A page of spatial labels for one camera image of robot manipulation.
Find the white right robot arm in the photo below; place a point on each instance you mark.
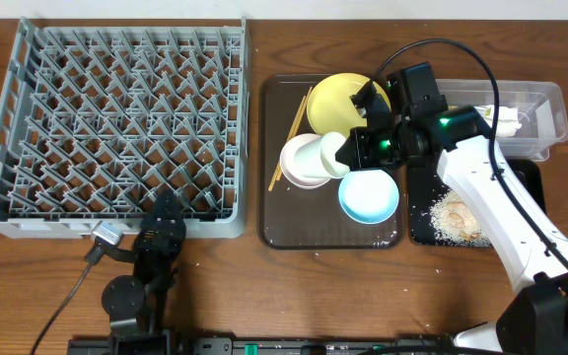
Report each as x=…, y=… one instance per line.
x=413, y=123

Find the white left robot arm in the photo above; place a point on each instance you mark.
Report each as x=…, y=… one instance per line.
x=135, y=303

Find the clear plastic waste bin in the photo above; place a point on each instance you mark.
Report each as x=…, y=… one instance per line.
x=541, y=108

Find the pale green cup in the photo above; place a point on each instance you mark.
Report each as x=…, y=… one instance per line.
x=315, y=158

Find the grey plastic dishwasher rack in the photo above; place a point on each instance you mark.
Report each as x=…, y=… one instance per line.
x=96, y=123

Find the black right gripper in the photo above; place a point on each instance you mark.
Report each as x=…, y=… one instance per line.
x=357, y=140

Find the crumpled wrapper and tissue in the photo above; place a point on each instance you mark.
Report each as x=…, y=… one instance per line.
x=508, y=120

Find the dark brown serving tray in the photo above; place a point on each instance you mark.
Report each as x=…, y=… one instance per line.
x=291, y=218

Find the light blue bowl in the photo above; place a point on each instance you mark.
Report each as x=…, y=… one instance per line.
x=368, y=197

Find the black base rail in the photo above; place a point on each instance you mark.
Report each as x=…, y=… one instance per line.
x=162, y=344

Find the pile of rice waste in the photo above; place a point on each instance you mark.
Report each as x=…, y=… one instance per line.
x=453, y=224

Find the wooden chopstick right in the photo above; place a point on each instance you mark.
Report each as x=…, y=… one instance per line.
x=295, y=129

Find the yellow plate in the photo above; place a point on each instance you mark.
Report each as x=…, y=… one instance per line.
x=330, y=109

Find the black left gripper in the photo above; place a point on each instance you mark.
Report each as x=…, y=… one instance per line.
x=159, y=237

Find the black waste tray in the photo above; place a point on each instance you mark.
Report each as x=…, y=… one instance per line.
x=427, y=194

